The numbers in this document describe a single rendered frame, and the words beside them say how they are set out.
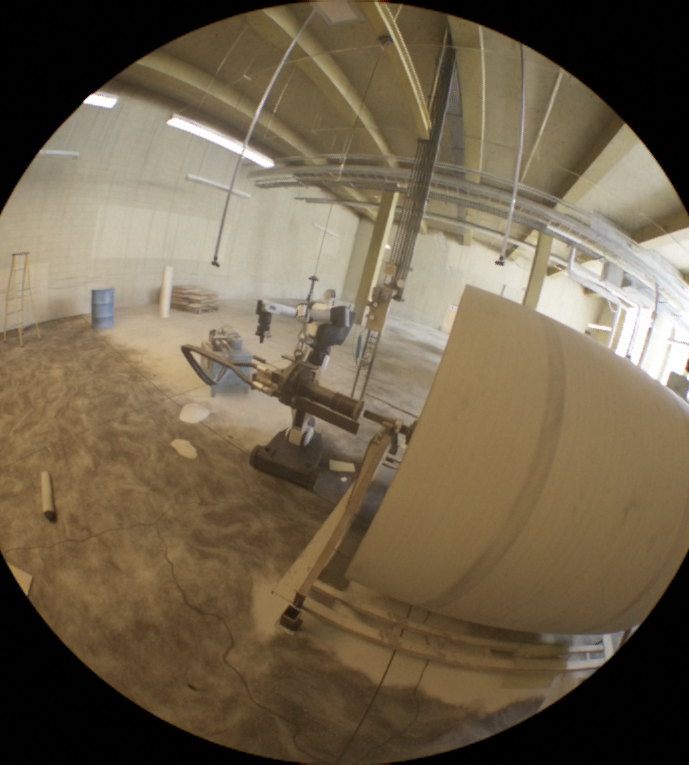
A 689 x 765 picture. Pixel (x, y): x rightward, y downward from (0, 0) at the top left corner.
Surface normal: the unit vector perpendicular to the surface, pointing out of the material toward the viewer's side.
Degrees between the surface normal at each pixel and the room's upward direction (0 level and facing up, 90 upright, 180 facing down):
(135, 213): 90
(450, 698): 0
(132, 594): 0
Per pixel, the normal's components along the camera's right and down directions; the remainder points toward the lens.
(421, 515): -0.34, 0.04
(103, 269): 0.88, 0.35
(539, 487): -0.26, -0.19
